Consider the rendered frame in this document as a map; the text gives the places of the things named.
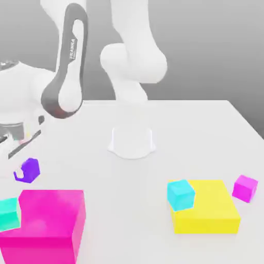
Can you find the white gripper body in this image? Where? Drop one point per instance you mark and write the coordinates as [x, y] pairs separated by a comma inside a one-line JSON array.
[[24, 150]]

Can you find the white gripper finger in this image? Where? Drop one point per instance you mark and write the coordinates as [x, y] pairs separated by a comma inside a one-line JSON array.
[[18, 173]]

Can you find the small purple cube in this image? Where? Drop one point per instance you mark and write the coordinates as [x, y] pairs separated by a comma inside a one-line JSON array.
[[31, 170]]

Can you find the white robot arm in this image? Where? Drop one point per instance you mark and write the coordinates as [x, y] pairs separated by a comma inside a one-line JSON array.
[[132, 68]]

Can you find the small teal cube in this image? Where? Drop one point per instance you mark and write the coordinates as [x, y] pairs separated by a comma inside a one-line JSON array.
[[8, 214]]

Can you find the small cyan cube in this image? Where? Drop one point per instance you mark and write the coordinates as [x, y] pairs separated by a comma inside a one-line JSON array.
[[180, 196]]

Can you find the small magenta cube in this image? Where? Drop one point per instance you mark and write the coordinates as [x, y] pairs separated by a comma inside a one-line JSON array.
[[244, 188]]

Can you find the large pink box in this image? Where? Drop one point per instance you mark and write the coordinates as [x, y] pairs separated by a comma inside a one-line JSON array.
[[47, 222]]

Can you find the large yellow box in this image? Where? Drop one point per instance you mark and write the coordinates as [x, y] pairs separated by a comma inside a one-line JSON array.
[[212, 208]]

